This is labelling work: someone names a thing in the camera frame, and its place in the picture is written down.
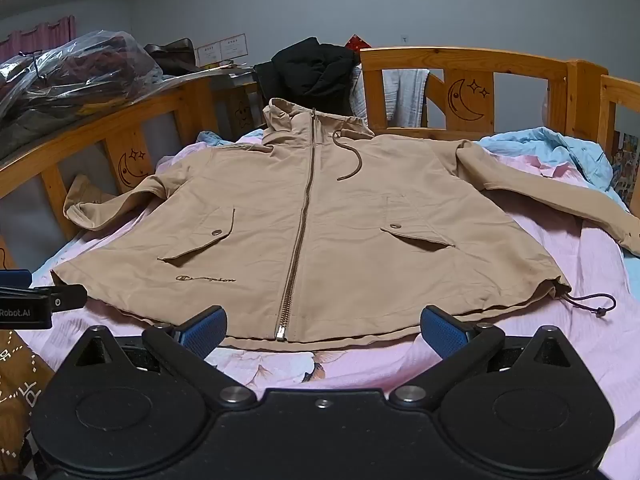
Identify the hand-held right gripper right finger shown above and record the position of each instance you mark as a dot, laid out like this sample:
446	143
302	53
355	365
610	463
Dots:
442	332

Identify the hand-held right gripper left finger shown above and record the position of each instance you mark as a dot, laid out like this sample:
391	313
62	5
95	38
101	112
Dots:
202	332

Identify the white framed certificate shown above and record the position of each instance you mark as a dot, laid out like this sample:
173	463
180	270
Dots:
208	54
234	46

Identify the brown printed cloth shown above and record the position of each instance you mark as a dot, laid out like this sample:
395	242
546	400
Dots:
20	385

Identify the red wall decoration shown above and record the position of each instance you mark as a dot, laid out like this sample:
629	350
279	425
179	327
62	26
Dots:
359	43

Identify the light blue blanket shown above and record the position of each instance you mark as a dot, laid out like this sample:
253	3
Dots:
550	150

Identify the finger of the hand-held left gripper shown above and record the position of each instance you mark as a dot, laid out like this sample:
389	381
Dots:
65	296
15	277

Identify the pink floral bedsheet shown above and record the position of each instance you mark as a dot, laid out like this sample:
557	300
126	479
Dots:
575	360

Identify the grey hanging cloth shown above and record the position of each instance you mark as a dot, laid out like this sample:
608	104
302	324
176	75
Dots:
407	100

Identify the clear plastic bag of clothes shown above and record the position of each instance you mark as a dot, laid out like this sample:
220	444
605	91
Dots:
75	75

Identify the pink curtain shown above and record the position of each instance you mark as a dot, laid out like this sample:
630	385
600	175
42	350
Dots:
45	35

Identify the black garment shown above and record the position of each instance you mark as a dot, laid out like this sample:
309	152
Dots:
310	70

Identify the wooden bed frame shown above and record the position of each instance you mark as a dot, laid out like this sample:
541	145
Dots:
525	67

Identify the colourful wall poster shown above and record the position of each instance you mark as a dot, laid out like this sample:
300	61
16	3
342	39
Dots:
627	170

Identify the tan zip hooded jacket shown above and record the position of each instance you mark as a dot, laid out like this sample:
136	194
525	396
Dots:
350	210

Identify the dark brown bag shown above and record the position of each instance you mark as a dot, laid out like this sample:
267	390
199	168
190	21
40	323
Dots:
172	55

